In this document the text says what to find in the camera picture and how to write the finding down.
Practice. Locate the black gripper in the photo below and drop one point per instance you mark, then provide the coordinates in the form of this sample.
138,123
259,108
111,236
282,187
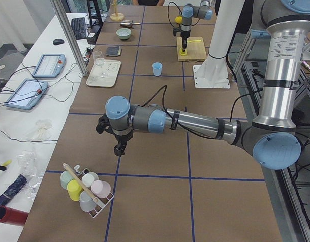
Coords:
122,138
185,34

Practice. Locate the yellow lemon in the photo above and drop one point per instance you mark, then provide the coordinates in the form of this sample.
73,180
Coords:
178,19

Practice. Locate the light blue plastic cup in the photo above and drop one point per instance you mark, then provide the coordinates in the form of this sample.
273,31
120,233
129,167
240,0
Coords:
157,68

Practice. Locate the white cup in rack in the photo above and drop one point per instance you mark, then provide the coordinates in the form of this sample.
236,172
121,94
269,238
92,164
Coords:
89,178

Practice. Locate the pink cup in rack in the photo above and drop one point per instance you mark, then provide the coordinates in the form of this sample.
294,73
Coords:
101,188

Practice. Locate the white cup rack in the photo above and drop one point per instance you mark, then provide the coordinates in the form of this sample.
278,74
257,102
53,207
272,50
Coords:
101,203

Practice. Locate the yellow cup in rack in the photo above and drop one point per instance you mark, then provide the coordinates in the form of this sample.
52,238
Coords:
74,189

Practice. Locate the mint green cup in rack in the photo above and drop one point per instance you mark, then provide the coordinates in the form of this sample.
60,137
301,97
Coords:
65,178

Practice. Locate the grey cup in rack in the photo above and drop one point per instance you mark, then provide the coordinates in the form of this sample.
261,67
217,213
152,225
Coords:
86,202

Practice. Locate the yellow plastic knife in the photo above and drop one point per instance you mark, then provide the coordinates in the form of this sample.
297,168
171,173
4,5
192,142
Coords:
194,41

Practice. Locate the wooden cutting board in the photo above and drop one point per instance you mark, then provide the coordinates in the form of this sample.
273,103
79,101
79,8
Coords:
195,51

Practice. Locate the white pillar with base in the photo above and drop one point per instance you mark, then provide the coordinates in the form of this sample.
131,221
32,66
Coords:
213,72

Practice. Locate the metal scoop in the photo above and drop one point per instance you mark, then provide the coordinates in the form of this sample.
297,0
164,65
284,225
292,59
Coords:
129,23

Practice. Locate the green bowl with ice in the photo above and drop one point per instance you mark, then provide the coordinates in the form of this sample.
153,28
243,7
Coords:
123,33

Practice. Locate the wooden mug tree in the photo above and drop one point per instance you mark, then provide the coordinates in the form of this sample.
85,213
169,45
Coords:
116,16

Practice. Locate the cream plastic tray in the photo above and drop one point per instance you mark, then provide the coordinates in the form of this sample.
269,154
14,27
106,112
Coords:
112,69

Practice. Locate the clear wine glass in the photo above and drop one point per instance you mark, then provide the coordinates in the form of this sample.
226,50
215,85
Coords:
99,60

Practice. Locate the crumpled clear plastic bag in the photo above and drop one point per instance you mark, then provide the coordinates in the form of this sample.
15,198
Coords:
31,171

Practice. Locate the teach pendant near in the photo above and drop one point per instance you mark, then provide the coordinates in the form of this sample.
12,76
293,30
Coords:
27,95

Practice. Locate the teach pendant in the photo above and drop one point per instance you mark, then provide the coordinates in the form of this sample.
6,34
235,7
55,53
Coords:
27,95
49,66

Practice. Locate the black keyboard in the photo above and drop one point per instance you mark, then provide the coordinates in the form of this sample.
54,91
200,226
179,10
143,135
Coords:
78,26

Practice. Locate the teach pendant far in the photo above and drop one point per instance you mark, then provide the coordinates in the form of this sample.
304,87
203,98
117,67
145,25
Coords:
49,66

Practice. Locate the black computer mouse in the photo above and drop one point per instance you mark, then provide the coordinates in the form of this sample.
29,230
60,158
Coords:
57,42

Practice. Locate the folded dark blue umbrella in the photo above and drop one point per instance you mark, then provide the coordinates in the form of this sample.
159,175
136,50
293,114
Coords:
12,190

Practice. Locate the red cylinder bottle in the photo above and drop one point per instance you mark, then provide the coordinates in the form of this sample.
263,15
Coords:
12,216

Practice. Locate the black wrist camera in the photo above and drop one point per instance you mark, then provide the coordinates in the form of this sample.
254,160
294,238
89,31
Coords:
104,125

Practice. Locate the aluminium frame post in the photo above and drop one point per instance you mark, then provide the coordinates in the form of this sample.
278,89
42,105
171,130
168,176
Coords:
65,24

